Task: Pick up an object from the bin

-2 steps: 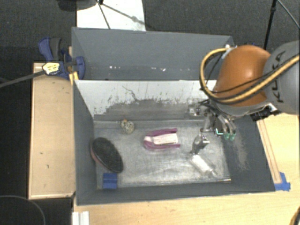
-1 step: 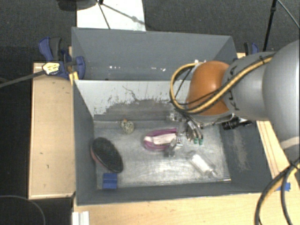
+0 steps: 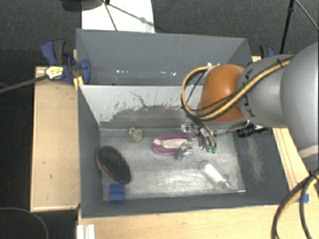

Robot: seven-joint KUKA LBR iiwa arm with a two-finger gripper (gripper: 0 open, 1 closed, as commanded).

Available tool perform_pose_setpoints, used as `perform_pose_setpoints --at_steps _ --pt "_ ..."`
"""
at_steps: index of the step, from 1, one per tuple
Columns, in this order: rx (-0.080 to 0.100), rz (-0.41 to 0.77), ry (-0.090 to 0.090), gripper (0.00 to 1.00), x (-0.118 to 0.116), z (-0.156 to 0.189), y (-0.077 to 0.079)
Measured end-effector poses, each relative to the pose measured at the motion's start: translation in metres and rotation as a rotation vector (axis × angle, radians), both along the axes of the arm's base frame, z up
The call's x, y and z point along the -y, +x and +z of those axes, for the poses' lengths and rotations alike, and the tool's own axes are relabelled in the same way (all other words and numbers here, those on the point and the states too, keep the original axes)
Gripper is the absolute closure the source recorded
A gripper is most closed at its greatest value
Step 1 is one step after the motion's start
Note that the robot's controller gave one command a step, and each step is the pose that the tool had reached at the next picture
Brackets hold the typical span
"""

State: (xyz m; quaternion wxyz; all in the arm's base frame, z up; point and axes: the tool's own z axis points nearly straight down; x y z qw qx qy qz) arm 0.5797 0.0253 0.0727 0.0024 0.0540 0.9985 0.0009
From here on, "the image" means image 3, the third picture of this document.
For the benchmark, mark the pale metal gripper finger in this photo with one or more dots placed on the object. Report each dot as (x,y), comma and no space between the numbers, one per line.
(189,127)
(184,152)

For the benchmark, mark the purple and white cloth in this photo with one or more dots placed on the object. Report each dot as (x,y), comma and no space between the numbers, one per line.
(165,143)

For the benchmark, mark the clear plastic bottle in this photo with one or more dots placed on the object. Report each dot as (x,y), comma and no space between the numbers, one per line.
(214,174)

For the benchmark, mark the speckled green ball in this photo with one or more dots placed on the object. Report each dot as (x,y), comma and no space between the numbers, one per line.
(135,134)

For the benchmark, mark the black and red oval disc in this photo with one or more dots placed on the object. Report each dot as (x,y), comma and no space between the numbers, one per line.
(114,164)

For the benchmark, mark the grey metal bin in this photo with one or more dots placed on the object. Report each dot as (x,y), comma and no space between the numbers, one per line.
(159,58)

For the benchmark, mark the blue block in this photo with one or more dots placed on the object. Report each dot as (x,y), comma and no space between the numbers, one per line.
(116,192)

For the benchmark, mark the pale wood board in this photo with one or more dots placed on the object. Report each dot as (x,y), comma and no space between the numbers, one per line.
(54,143)

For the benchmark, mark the black cylinder on white bracket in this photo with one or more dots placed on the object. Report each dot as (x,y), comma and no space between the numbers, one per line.
(246,131)

